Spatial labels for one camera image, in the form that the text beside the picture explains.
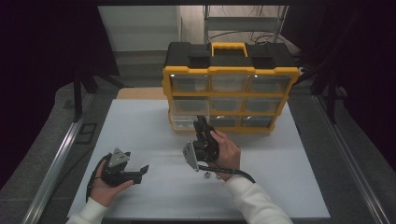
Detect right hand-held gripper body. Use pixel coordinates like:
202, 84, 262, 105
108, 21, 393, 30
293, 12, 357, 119
182, 131, 220, 173

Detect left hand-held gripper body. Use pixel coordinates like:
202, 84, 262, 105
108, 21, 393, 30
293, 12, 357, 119
101, 147, 134, 188

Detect clear plastic drawer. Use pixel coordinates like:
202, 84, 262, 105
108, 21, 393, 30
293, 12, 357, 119
170, 114, 204, 132

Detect yellow black organizer cabinet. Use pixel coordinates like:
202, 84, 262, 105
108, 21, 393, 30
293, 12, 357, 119
162, 41, 301, 134

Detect person's left hand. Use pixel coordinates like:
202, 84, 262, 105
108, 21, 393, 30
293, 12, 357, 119
89, 161, 135, 208

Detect person's right hand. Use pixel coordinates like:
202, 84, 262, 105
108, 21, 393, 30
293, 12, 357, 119
208, 130, 242, 182

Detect set of clear compartments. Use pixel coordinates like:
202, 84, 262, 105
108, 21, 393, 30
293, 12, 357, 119
170, 74, 292, 129

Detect wooden board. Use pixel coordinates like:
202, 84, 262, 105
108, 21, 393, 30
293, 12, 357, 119
116, 87, 168, 101

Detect black stand legs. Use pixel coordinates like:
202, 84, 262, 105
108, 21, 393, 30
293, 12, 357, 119
72, 66, 127, 123
310, 69, 347, 125

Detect metal shelf rack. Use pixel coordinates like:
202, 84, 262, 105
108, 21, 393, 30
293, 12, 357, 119
204, 5, 290, 45

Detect dark curtain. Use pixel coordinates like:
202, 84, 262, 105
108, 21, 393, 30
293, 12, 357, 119
281, 4, 396, 174
0, 4, 120, 190

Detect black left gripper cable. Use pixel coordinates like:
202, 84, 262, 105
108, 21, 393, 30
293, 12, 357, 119
85, 154, 109, 203

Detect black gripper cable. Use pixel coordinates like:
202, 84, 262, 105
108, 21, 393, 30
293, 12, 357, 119
198, 164, 257, 185
85, 154, 109, 203

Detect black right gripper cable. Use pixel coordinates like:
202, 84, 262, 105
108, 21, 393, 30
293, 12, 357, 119
198, 164, 257, 185

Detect aluminium rail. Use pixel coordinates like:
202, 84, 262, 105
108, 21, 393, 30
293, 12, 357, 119
312, 94, 390, 224
21, 92, 95, 224

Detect bundle of floor cables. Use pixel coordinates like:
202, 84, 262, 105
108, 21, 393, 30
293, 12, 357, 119
207, 29, 302, 63

